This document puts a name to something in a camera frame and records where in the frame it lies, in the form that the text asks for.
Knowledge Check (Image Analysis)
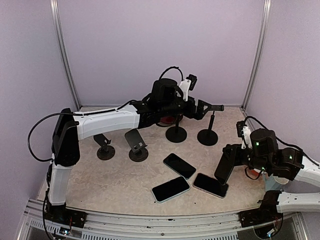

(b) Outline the red saucer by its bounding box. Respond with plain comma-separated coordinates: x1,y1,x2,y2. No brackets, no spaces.
157,116,181,126

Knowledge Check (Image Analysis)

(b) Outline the light blue mug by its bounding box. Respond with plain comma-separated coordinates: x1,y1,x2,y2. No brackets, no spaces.
262,173,284,192

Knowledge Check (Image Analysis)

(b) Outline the phone upper left blue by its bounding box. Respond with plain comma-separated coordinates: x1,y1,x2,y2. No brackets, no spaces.
163,153,196,180

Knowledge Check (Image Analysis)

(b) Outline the folding phone stand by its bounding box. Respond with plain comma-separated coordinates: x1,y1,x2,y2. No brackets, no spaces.
124,129,149,162
93,133,116,161

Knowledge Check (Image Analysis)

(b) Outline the aluminium frame post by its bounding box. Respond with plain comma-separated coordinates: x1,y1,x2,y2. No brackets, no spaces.
50,0,82,110
241,0,272,112

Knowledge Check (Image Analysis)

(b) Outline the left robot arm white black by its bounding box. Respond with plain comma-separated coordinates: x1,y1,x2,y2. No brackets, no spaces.
45,75,224,223

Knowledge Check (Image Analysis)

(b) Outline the phone lower left blue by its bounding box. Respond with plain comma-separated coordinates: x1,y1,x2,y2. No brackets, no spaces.
151,176,190,203

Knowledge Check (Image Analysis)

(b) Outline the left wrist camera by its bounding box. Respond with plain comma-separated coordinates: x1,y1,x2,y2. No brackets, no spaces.
179,74,198,102

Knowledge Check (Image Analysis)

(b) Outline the black pole stand centre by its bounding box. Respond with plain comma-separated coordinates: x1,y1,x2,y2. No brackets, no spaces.
165,114,188,143

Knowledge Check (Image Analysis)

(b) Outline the phone blue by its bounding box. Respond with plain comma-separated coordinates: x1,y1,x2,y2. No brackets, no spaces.
151,176,190,203
163,153,196,180

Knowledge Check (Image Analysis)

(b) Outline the front aluminium rail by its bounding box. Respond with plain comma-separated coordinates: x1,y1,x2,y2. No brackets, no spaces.
17,197,308,240

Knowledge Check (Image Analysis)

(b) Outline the right aluminium frame post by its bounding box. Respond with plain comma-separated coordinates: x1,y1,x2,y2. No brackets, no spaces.
241,0,272,112

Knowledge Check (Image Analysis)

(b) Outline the middle folding phone stand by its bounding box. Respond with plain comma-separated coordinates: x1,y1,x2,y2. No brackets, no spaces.
124,129,149,162

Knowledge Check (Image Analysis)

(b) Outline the phone lower right pink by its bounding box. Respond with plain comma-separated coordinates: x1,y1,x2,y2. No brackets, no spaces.
193,173,229,199

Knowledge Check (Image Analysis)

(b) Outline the left aluminium frame post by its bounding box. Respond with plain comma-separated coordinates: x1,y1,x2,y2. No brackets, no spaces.
50,0,82,110

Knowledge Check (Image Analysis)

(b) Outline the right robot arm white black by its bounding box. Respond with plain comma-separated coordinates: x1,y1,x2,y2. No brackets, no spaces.
214,126,320,222

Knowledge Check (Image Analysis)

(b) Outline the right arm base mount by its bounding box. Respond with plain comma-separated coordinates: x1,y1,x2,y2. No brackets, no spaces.
238,190,283,228

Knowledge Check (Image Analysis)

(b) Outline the left folding phone stand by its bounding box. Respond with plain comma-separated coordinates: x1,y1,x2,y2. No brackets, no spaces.
93,133,116,161

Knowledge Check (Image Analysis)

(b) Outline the black pole stand clamp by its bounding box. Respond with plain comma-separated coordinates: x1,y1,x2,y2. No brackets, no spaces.
197,111,218,146

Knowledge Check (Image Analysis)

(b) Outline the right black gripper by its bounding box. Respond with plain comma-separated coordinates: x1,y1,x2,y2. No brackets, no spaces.
223,143,272,173

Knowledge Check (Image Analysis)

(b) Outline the phone black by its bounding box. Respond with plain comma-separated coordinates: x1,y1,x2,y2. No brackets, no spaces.
214,144,238,185

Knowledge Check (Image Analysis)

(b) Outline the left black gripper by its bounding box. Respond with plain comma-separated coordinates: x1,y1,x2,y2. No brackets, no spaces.
161,96,213,121

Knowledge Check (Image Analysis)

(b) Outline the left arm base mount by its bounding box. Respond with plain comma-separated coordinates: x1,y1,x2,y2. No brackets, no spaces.
44,208,87,229

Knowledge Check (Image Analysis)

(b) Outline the orange white bowl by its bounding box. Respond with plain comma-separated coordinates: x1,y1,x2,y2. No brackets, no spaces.
249,169,260,177

